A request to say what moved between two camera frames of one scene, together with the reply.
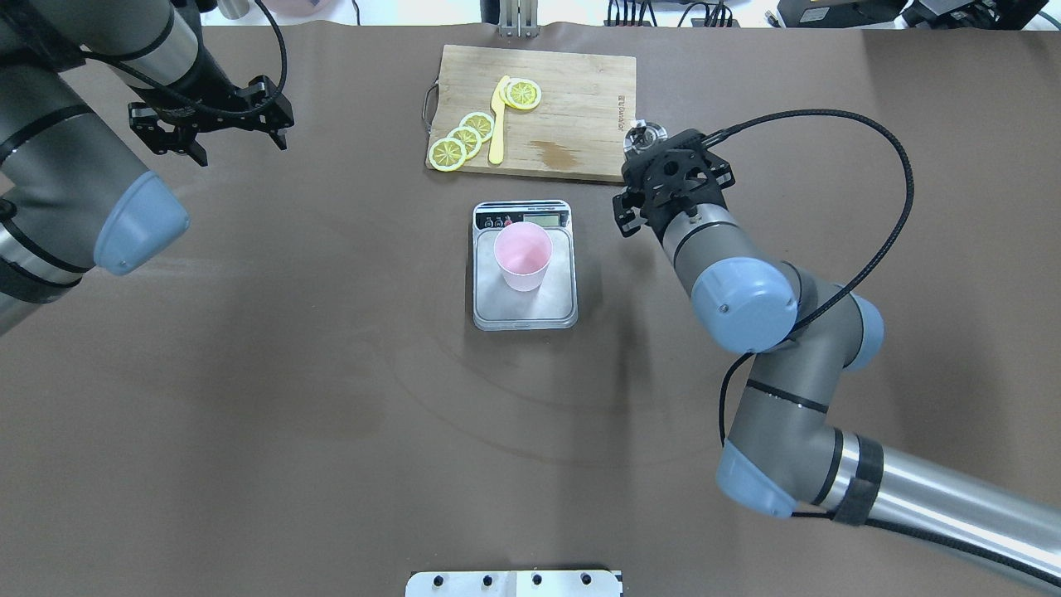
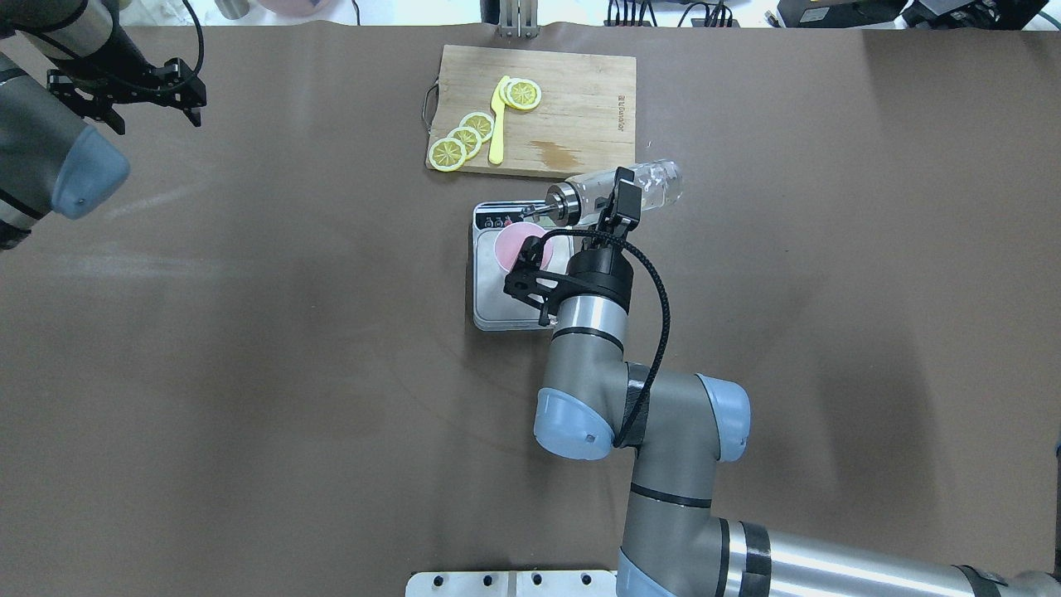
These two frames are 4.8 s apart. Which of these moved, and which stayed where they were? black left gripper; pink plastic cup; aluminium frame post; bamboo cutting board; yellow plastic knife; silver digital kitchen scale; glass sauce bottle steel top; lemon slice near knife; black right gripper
Moved: black right gripper; glass sauce bottle steel top; black left gripper
Stayed: aluminium frame post; silver digital kitchen scale; yellow plastic knife; pink plastic cup; bamboo cutting board; lemon slice near knife
